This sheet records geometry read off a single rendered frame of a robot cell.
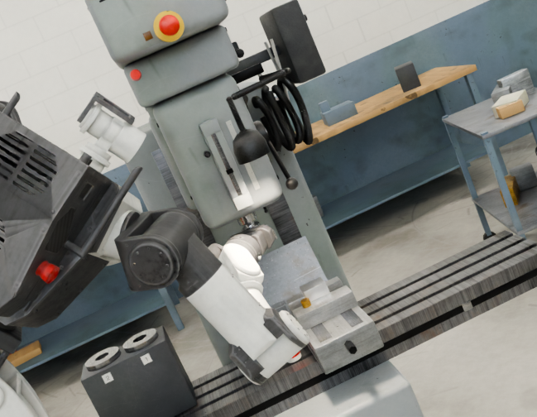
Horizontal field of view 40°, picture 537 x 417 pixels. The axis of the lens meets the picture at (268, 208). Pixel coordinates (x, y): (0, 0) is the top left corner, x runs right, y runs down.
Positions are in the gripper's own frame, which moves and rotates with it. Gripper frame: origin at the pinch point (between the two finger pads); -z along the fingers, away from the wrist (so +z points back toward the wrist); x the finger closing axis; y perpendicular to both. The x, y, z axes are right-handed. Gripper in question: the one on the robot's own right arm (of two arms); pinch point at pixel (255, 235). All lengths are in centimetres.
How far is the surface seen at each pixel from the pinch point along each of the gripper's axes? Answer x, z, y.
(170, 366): 27.0, 17.1, 19.5
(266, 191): -9.2, 5.8, -10.5
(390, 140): 28, -450, 72
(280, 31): -18, -30, -43
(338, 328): -13.8, 11.0, 24.7
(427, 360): 5, -151, 122
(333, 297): -12.7, 1.5, 20.6
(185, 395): 26.7, 16.9, 28.0
